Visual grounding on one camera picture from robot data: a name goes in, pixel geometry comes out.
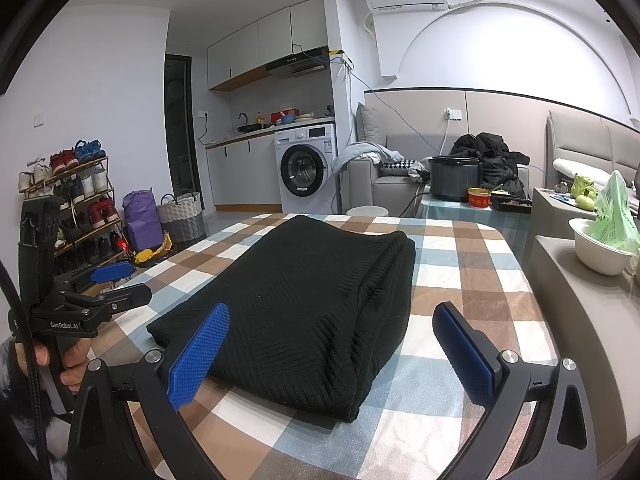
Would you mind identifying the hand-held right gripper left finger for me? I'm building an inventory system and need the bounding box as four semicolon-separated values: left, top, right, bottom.
65;301;232;480

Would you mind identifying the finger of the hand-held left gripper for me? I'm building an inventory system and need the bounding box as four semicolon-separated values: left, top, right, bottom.
65;284;153;321
52;261;136;293

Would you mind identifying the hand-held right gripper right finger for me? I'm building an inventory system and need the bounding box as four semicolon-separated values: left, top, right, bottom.
432;301;601;480

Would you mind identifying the black knit sweater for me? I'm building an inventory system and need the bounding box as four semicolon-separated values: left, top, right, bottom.
146;214;417;423

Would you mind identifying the pile of black clothes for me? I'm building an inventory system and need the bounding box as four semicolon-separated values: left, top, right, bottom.
450;132;530;200

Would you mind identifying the person's left hand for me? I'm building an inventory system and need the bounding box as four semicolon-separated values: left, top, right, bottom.
57;344;92;392

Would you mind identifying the yellow bag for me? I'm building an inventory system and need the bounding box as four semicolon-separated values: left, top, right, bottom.
132;245;173;266

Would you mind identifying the purple bag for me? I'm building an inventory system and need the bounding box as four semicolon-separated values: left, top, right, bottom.
122;187;166;252

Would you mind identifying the wooden shoe rack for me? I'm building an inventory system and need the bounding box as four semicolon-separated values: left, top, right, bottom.
19;140;126;286

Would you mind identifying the grey woven basket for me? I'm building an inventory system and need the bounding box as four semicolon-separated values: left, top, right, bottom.
156;189;207;243

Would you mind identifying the plaid tablecloth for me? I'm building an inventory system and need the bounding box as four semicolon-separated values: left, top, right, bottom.
45;212;563;480

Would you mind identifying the grey padded bench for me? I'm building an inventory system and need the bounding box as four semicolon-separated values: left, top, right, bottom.
527;232;640;461

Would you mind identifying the dark door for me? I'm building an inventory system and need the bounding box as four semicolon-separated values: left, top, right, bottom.
164;53;217;211

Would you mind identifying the black food tray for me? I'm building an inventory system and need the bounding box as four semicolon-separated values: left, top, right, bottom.
491;192;533;214

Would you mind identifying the white kitchen counter cabinet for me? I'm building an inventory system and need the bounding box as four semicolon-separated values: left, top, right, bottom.
205;135;283;212

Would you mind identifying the grey nightstand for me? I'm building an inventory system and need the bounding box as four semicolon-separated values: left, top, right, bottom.
530;186;601;241

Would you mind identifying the white bowl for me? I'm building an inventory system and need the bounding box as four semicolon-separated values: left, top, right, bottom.
568;217;638;276

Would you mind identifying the grey sofa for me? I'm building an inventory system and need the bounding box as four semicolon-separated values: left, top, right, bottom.
345;102;531;218

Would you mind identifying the houndstooth cushion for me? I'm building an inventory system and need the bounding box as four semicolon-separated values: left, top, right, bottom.
380;157;426;177

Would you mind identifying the green toy figure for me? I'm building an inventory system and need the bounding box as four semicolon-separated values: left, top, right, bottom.
570;173;598;209

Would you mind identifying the green plastic bag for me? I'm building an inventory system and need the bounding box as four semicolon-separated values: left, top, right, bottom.
587;170;640;253

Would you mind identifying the white washing machine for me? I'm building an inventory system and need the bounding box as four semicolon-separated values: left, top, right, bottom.
274;122;337;214

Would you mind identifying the white bed pillow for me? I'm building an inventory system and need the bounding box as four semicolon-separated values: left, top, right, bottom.
551;157;608;181

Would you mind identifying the light blue blanket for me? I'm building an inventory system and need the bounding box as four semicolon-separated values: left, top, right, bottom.
331;141;403;175

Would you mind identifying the beige bed headboard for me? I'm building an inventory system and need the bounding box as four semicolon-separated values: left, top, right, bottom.
544;110;640;196

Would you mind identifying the grey sofa pillow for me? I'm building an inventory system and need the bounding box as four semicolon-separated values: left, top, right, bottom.
356;101;388;148

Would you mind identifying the range hood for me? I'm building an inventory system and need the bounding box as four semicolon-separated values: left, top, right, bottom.
265;47;331;78

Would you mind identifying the white wall cabinet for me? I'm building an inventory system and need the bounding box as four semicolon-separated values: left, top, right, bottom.
206;0;329;92

